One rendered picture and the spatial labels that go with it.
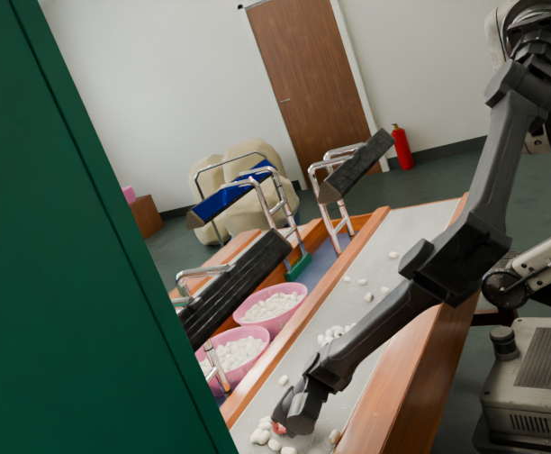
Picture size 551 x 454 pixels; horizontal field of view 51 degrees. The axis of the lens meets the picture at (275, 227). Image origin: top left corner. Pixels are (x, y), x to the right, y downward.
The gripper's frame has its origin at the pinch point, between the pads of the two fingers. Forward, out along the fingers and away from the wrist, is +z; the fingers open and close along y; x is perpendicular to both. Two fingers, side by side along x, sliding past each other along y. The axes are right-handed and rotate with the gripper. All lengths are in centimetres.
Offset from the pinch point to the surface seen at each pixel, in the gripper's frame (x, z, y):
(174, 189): -244, 340, -475
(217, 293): -27.9, -19.1, -3.8
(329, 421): 8.2, -6.7, -5.4
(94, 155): -35, -71, 45
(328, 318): -4, 7, -51
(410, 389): 18.3, -20.4, -14.6
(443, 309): 19, -21, -49
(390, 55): -93, 52, -484
